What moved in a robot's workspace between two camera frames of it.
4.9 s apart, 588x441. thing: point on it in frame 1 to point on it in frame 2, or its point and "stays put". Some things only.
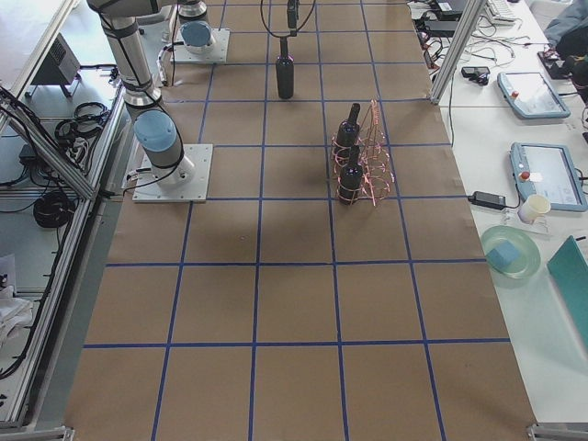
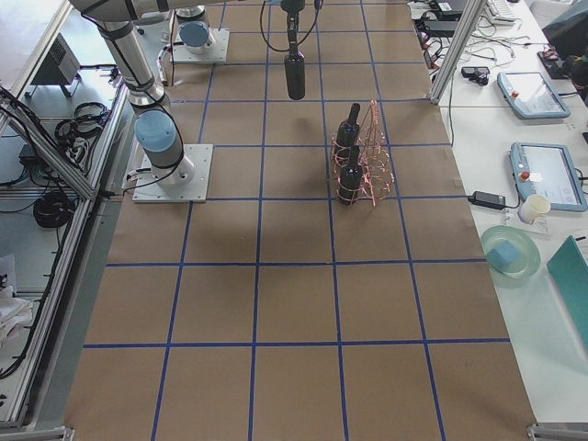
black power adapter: [486, 199] stays put
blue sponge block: [503, 255] stays put
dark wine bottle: [285, 72] to [294, 62]
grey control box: [60, 67] stays put
